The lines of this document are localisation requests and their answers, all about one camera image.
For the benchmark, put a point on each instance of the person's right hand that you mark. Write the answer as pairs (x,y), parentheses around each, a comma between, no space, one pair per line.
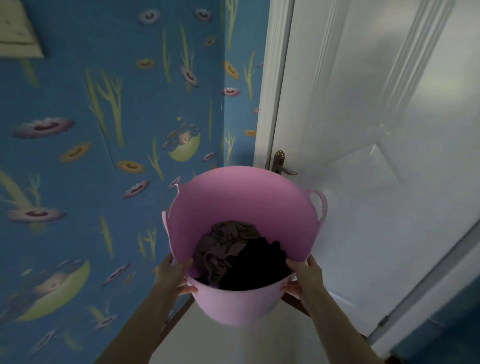
(308,277)

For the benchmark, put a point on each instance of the person's left hand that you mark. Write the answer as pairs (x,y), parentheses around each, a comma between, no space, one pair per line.
(168,273)

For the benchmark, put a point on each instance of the person's right thumb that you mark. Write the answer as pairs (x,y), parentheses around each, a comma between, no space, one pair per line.
(294,267)

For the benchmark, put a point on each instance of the person's left thumb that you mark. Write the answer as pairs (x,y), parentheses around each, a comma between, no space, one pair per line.
(184,265)

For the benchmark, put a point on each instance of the pink plastic laundry tub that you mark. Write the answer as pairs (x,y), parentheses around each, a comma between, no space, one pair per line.
(243,225)

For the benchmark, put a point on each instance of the person's left forearm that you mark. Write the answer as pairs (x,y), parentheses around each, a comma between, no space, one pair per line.
(137,330)

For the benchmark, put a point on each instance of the person's right forearm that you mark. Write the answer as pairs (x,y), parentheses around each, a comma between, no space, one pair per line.
(337,330)

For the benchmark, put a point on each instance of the black crumpled garment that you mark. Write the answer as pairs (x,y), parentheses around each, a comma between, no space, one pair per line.
(258,266)

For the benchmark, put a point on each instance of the grey-brown crumpled garment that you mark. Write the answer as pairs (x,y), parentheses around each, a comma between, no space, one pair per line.
(221,247)

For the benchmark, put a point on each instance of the white panelled door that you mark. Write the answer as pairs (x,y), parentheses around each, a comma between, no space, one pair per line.
(375,150)

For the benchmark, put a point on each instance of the white door frame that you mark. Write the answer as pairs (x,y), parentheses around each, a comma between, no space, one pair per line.
(272,75)

